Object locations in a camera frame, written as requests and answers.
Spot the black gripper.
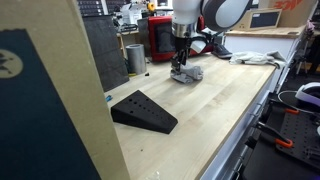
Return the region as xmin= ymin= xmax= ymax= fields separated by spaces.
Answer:
xmin=170 ymin=37 xmax=191 ymax=73

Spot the grey towel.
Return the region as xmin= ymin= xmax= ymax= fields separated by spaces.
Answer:
xmin=170 ymin=64 xmax=203 ymax=84

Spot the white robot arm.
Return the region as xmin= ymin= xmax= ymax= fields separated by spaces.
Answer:
xmin=171 ymin=0 xmax=253 ymax=72

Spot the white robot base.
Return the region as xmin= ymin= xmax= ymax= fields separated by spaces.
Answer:
xmin=295 ymin=82 xmax=320 ymax=108

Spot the white fluffy towel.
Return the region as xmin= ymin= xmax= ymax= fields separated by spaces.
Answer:
xmin=229 ymin=51 xmax=287 ymax=69

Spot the red and black microwave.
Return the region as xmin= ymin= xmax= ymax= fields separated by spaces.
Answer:
xmin=147 ymin=14 xmax=216 ymax=63

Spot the grey canvas sneaker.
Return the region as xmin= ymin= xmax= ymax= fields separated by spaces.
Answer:
xmin=212 ymin=44 xmax=232 ymax=59

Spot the grey metal cylinder cup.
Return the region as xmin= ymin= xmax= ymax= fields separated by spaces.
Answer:
xmin=126 ymin=44 xmax=146 ymax=75

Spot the cardboard box with black panel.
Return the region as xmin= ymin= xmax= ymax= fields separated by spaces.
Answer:
xmin=233 ymin=8 xmax=282 ymax=31

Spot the large cardboard box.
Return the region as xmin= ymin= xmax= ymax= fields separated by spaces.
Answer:
xmin=0 ymin=0 xmax=130 ymax=180

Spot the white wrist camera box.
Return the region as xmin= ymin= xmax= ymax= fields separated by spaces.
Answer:
xmin=190 ymin=36 xmax=212 ymax=53

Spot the white cable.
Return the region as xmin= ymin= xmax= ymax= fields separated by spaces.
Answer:
xmin=277 ymin=89 xmax=320 ymax=116

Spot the orange handled clamp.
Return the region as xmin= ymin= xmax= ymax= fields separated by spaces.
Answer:
xmin=254 ymin=121 xmax=293 ymax=148

